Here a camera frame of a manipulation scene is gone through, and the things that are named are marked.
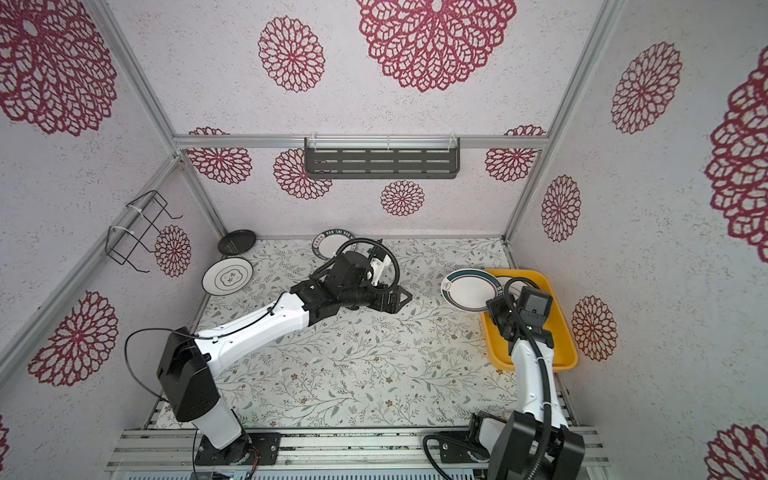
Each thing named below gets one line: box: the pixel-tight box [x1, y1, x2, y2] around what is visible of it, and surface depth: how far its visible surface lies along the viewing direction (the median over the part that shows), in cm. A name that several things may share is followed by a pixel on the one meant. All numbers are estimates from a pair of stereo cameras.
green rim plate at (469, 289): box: [440, 268, 504, 313], surface depth 92 cm
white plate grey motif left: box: [201, 257, 254, 296], surface depth 111 cm
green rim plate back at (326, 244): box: [312, 229, 357, 261], surface depth 123 cm
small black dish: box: [218, 229, 256, 256], surface depth 123 cm
